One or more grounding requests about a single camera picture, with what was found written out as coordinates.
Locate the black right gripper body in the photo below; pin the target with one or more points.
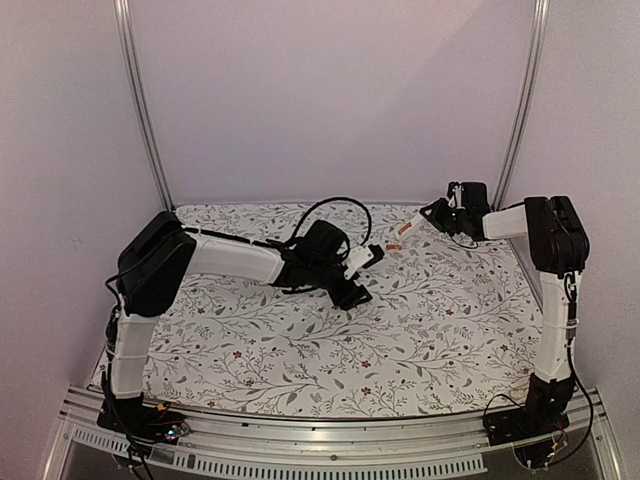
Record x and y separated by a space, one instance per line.
444 215

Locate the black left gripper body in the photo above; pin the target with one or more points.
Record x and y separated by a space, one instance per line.
321 276

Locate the white remote control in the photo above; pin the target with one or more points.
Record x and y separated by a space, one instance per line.
411 227

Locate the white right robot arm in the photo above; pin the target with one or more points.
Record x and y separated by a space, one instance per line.
558 246

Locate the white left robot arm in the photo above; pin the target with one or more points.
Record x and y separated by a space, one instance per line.
152 267

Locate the floral patterned table mat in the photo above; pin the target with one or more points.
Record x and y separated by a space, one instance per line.
452 326

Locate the right aluminium frame post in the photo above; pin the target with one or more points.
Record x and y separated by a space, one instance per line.
525 99

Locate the aluminium frame post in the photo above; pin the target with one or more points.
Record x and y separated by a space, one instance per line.
525 99
134 76

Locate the front aluminium rail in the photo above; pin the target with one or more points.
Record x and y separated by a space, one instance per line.
231 445

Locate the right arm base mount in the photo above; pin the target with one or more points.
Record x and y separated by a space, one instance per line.
543 412

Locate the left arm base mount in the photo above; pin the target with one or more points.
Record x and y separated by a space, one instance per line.
144 424

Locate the left aluminium frame post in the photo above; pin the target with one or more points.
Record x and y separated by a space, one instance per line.
134 76

